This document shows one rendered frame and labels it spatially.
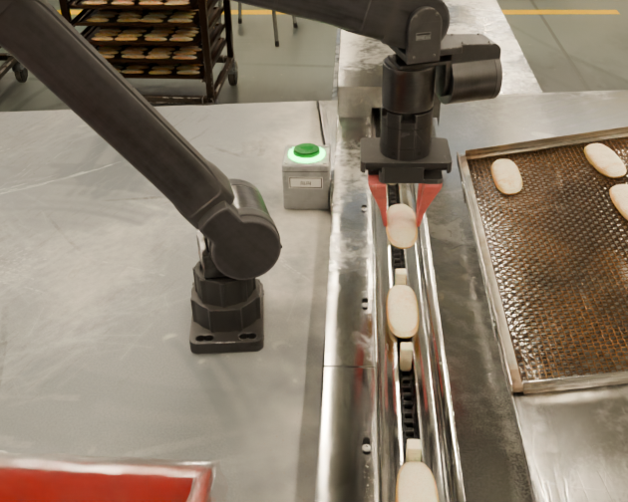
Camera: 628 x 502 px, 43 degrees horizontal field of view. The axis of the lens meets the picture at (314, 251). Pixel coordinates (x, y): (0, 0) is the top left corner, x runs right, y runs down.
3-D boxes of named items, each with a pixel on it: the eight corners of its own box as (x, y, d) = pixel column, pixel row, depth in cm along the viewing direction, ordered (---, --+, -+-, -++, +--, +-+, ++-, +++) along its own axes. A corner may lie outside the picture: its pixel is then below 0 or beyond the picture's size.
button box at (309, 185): (286, 204, 127) (284, 141, 121) (335, 204, 127) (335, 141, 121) (282, 231, 120) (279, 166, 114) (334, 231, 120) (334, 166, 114)
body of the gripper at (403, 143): (360, 151, 94) (361, 93, 90) (446, 151, 93) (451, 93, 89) (360, 176, 88) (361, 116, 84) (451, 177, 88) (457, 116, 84)
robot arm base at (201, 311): (196, 293, 102) (189, 354, 92) (190, 240, 97) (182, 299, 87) (263, 290, 102) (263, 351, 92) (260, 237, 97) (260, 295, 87)
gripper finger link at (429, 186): (376, 209, 98) (378, 141, 93) (434, 210, 98) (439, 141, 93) (377, 238, 93) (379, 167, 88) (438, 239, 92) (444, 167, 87)
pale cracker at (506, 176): (487, 163, 115) (486, 155, 114) (514, 159, 114) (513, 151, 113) (497, 197, 106) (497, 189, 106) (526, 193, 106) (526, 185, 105)
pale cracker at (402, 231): (384, 206, 100) (384, 198, 99) (414, 206, 100) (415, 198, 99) (386, 249, 92) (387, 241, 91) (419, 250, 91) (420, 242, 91)
